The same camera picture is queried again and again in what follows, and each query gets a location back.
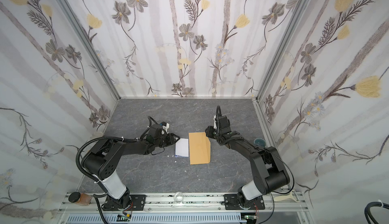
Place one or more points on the blue bordered floral letter paper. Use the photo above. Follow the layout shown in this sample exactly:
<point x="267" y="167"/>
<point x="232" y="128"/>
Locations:
<point x="182" y="148"/>

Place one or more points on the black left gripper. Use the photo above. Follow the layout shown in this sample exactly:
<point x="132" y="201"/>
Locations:
<point x="169" y="139"/>

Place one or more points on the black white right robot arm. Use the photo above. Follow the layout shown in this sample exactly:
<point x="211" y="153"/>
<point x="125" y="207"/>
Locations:
<point x="269" y="171"/>

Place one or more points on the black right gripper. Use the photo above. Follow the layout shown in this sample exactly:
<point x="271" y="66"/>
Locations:
<point x="212" y="132"/>

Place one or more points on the clear glass dome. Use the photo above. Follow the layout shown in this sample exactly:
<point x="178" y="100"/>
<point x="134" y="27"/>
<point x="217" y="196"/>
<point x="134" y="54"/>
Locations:
<point x="178" y="197"/>

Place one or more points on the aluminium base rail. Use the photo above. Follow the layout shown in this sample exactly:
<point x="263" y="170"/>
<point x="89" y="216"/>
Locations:
<point x="213" y="203"/>

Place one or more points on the tan paper envelope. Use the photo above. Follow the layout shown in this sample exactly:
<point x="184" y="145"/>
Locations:
<point x="199" y="148"/>

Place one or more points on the cream plastic peeler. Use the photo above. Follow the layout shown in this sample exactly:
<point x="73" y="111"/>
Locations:
<point x="291" y="196"/>

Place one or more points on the aluminium corner frame post right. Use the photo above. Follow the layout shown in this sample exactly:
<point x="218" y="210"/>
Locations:
<point x="285" y="39"/>

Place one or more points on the brown jar black lid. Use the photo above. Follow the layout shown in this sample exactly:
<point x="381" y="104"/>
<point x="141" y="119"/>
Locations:
<point x="81" y="199"/>

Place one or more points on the teal ceramic cup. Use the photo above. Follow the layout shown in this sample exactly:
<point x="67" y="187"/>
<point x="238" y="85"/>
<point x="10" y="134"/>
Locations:
<point x="260" y="142"/>

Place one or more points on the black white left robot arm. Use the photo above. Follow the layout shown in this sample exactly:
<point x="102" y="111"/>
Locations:
<point x="98" y="159"/>

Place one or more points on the aluminium corner frame post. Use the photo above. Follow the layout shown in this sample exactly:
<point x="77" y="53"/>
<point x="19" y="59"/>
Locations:
<point x="83" y="37"/>
<point x="285" y="39"/>

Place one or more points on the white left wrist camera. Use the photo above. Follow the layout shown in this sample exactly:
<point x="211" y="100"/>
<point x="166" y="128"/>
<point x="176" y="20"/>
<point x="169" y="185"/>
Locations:
<point x="165" y="126"/>

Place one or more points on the white vented cable duct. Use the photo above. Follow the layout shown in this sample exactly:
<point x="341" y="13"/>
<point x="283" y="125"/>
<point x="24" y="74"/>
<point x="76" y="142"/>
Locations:
<point x="176" y="218"/>

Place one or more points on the aluminium corner frame post left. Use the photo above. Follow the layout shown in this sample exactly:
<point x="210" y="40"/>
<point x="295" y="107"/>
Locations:
<point x="83" y="37"/>

